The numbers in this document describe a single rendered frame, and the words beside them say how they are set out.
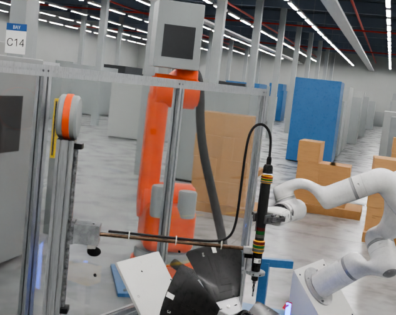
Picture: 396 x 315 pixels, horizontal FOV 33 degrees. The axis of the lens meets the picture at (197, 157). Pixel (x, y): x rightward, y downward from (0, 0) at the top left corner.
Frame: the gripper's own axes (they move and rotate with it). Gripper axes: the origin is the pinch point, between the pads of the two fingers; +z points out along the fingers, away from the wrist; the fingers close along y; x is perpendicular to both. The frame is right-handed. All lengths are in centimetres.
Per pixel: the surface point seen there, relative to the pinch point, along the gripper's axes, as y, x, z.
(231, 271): 10.4, -22.9, -1.6
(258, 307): 6.3, -40.1, -20.3
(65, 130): 55, 25, 47
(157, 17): 270, 102, -287
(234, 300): 4.4, -31.3, 4.6
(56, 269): 56, -25, 44
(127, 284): 38, -29, 26
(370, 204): 184, -100, -733
